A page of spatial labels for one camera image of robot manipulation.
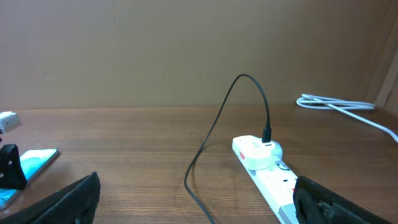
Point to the turquoise screen smartphone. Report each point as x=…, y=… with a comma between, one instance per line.
x=33, y=162

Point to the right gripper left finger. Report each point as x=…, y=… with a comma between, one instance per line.
x=74, y=204

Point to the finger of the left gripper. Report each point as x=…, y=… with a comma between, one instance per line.
x=12, y=175

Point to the white USB wall charger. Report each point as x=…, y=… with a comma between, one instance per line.
x=255, y=154

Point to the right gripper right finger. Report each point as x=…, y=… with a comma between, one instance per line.
x=316, y=204

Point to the white power strip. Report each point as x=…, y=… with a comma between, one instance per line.
x=276, y=184

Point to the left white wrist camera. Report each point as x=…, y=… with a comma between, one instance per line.
x=9, y=120

